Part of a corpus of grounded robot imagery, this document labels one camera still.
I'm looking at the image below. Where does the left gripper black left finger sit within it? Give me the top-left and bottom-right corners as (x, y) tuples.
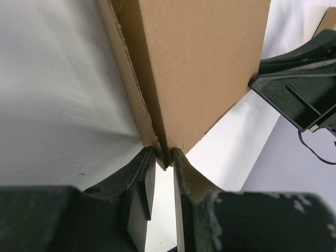
(1, 147), (155, 251)

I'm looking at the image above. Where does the cardboard box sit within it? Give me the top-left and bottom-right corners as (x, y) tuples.
(313, 7), (336, 37)
(97, 1), (270, 169)

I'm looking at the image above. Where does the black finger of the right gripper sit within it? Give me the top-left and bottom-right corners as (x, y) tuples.
(248, 29), (335, 133)

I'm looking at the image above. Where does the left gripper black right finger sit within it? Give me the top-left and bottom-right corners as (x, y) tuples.
(172, 148), (335, 251)

